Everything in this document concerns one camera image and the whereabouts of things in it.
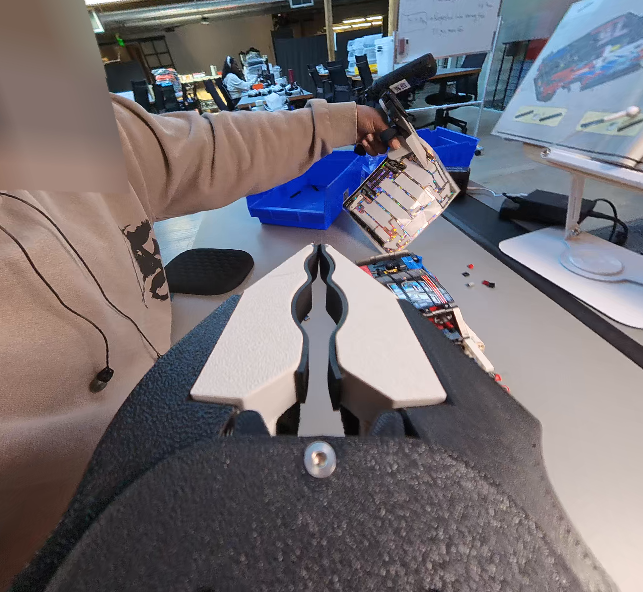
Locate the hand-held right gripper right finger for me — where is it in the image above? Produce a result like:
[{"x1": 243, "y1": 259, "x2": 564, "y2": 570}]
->
[{"x1": 319, "y1": 243, "x2": 449, "y2": 434}]

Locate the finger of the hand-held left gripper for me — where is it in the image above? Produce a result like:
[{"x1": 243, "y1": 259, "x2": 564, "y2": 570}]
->
[{"x1": 388, "y1": 125, "x2": 432, "y2": 163}]

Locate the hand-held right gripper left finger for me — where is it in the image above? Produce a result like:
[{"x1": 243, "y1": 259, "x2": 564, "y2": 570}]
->
[{"x1": 190, "y1": 243, "x2": 321, "y2": 436}]

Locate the holographic sticker sheet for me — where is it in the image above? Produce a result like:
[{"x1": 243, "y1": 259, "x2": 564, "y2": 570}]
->
[{"x1": 343, "y1": 150, "x2": 461, "y2": 253}]

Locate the lego race car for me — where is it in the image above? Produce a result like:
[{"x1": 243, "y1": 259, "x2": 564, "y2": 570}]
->
[{"x1": 357, "y1": 252, "x2": 510, "y2": 394}]

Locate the person's left forearm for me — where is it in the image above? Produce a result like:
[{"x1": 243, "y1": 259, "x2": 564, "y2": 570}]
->
[{"x1": 151, "y1": 97, "x2": 358, "y2": 221}]

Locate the person's left hand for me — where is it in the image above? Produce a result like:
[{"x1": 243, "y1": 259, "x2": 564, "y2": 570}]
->
[{"x1": 354, "y1": 105, "x2": 403, "y2": 157}]

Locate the black office chair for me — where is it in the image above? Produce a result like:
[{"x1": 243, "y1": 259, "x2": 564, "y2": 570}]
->
[
  {"x1": 354, "y1": 53, "x2": 375, "y2": 93},
  {"x1": 424, "y1": 52, "x2": 488, "y2": 133},
  {"x1": 307, "y1": 64, "x2": 335, "y2": 101}
]

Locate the stack of white containers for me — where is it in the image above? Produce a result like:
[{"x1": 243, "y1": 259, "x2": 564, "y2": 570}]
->
[{"x1": 347, "y1": 35, "x2": 395, "y2": 76}]

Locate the black box with green logo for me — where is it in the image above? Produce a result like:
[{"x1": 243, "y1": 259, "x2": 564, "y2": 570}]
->
[{"x1": 444, "y1": 165, "x2": 471, "y2": 196}]

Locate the whiteboard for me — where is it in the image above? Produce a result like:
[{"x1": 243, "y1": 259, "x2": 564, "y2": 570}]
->
[{"x1": 392, "y1": 0, "x2": 512, "y2": 138}]

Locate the black wrist rest pad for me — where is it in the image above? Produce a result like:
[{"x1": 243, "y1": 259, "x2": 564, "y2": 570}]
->
[{"x1": 165, "y1": 248, "x2": 254, "y2": 297}]

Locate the cluttered background desk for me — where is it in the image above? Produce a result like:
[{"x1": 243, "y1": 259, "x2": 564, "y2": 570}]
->
[{"x1": 236, "y1": 50, "x2": 314, "y2": 111}]

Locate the blue plastic bin with label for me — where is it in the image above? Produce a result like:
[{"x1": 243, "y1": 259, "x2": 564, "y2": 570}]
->
[{"x1": 246, "y1": 150, "x2": 365, "y2": 230}]

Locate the black power adapter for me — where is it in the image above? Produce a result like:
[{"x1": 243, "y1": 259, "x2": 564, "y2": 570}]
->
[{"x1": 499, "y1": 189, "x2": 596, "y2": 225}]

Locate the white instruction booklet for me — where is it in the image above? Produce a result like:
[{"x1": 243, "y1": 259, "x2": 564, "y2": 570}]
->
[{"x1": 491, "y1": 0, "x2": 643, "y2": 171}]

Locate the white booklet stand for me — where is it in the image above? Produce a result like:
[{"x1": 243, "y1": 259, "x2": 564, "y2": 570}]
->
[{"x1": 499, "y1": 145, "x2": 643, "y2": 329}]

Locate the row of black office chairs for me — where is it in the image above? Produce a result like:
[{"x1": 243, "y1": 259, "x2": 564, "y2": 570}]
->
[{"x1": 131, "y1": 77, "x2": 237, "y2": 113}]

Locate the black drawstring cord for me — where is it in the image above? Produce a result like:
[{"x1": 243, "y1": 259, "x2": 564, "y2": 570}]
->
[
  {"x1": 0, "y1": 225, "x2": 115, "y2": 394},
  {"x1": 0, "y1": 192, "x2": 162, "y2": 359}
]

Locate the black cable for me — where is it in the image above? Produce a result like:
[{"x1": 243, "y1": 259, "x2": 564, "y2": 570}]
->
[{"x1": 578, "y1": 198, "x2": 630, "y2": 246}]

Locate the grey ceiling duct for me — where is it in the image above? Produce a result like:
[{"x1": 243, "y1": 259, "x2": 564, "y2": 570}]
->
[{"x1": 98, "y1": 0, "x2": 327, "y2": 25}]

